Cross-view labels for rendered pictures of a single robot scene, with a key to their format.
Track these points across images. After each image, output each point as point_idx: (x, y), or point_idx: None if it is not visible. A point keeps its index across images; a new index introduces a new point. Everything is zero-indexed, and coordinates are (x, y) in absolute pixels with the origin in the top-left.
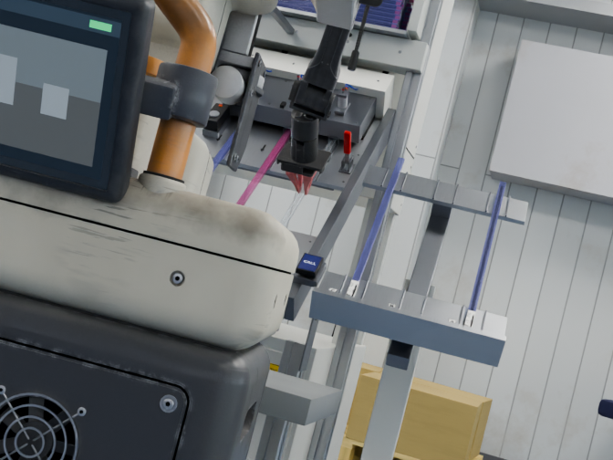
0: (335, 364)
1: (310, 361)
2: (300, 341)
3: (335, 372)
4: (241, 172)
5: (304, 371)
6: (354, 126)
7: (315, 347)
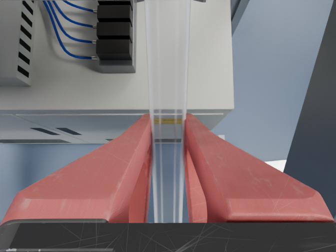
0: (231, 2)
1: (226, 113)
2: (197, 70)
3: (232, 8)
4: None
5: (218, 117)
6: None
7: (228, 99)
